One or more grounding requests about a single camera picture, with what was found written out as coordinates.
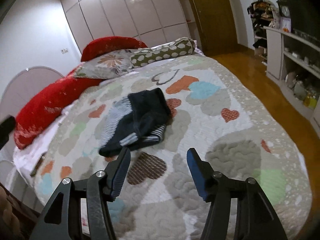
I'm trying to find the navy striped pants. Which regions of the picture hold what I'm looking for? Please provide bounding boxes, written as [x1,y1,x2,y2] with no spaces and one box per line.
[99,88,171,158]

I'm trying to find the person's hand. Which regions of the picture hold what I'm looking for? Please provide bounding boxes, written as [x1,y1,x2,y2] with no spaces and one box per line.
[1,187,24,239]

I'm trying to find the white pink bed sheet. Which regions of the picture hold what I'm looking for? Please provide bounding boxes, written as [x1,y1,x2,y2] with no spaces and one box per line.
[13,103,75,184]

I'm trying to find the long red pillow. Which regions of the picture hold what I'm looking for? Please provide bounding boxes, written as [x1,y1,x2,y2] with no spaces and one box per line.
[14,70,102,150]

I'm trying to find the round white headboard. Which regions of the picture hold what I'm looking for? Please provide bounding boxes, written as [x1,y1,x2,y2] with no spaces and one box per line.
[1,66,63,120]

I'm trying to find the red pillow by wardrobe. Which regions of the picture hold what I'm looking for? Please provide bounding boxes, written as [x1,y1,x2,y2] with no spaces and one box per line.
[81,36,148,62]

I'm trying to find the floral grey pillow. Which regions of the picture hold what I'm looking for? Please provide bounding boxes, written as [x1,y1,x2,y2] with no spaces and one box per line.
[74,49,137,80]

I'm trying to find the white shelf unit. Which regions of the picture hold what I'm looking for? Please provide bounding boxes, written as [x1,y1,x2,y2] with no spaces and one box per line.
[254,26,319,134]

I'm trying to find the olive dotted bolster pillow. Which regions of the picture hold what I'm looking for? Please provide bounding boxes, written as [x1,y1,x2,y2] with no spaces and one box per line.
[130,37,196,68]

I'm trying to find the white wardrobe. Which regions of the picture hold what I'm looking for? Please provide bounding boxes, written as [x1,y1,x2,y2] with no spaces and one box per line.
[60,0,200,51]

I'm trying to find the purple framed picture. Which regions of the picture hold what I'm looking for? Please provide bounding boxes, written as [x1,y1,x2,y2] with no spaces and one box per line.
[280,17,291,33]

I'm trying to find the dark mantel clock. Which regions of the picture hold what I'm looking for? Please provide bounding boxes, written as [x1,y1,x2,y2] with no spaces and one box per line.
[277,0,291,18]

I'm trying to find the wooden door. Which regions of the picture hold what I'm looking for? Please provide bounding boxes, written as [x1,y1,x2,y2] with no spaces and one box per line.
[189,0,238,55]

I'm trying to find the wall power socket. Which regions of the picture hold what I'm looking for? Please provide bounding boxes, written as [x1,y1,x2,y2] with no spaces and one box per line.
[61,48,68,54]

